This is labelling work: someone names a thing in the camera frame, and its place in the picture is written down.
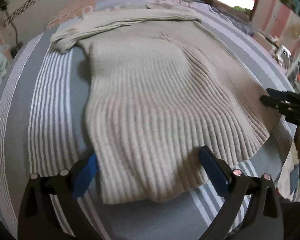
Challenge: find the beige ribbed knit sweater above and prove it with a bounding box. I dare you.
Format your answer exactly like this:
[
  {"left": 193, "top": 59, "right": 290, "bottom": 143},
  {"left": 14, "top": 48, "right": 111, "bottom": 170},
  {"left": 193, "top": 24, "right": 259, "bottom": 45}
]
[{"left": 51, "top": 8, "right": 280, "bottom": 205}]

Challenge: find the black cable on wall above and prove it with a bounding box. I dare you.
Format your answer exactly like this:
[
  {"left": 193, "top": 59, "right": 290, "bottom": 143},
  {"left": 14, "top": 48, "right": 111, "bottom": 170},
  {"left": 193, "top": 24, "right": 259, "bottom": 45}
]
[{"left": 0, "top": 4, "right": 23, "bottom": 58}]

